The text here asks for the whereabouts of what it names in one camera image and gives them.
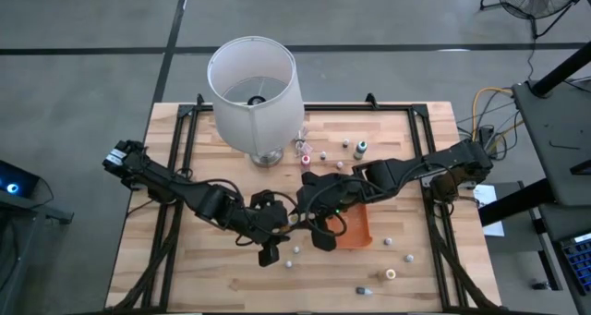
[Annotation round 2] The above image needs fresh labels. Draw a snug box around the orange plastic basket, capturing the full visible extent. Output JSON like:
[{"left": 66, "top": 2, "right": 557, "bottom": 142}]
[{"left": 331, "top": 202, "right": 374, "bottom": 250}]

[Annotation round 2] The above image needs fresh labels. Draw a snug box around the black power strip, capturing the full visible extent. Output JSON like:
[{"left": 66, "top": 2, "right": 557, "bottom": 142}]
[{"left": 477, "top": 125, "right": 499, "bottom": 153}]

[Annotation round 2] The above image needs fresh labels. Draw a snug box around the large green food coloring bottle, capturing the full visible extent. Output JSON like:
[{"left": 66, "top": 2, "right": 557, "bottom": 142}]
[{"left": 352, "top": 139, "right": 369, "bottom": 162}]

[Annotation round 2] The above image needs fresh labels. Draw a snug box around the keyboard with lit keys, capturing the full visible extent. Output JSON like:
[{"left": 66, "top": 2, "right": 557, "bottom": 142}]
[{"left": 559, "top": 233, "right": 591, "bottom": 298}]

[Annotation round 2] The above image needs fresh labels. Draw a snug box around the black computer with blue light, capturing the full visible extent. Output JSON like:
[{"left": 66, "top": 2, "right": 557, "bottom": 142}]
[{"left": 0, "top": 159, "right": 57, "bottom": 214}]

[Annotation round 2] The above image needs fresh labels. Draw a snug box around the black metal beam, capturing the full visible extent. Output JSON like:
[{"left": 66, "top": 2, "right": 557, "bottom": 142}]
[{"left": 477, "top": 177, "right": 555, "bottom": 227}]

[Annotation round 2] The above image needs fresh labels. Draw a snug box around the black floor fan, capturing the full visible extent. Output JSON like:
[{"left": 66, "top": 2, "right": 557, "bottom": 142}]
[{"left": 478, "top": 0, "right": 587, "bottom": 41}]

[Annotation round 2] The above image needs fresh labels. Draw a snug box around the table lamp with white shade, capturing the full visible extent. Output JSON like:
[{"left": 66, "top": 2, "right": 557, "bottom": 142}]
[{"left": 206, "top": 35, "right": 306, "bottom": 168}]

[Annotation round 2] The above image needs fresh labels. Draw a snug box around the dark grey side table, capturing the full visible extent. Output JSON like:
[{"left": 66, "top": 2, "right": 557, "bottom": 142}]
[{"left": 511, "top": 79, "right": 591, "bottom": 210}]

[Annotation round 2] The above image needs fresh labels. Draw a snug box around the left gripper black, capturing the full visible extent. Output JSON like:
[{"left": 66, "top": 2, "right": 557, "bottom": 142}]
[{"left": 251, "top": 189, "right": 300, "bottom": 268}]

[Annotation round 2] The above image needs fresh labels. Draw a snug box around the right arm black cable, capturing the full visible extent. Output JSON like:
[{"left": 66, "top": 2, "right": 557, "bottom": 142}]
[{"left": 304, "top": 178, "right": 348, "bottom": 238}]

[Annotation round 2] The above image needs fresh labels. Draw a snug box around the white paper sheet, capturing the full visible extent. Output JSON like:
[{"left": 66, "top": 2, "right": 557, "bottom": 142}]
[{"left": 472, "top": 183, "right": 506, "bottom": 238}]

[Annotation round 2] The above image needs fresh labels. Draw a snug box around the yellow floor cable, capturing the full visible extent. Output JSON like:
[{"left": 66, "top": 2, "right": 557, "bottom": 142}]
[{"left": 470, "top": 86, "right": 514, "bottom": 143}]

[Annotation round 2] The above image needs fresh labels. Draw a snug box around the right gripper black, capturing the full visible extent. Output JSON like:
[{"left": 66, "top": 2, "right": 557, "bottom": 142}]
[{"left": 295, "top": 170, "right": 359, "bottom": 253}]

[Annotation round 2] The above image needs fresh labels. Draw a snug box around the black vertical pole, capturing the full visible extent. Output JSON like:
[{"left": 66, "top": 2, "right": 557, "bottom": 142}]
[{"left": 529, "top": 41, "right": 591, "bottom": 99}]

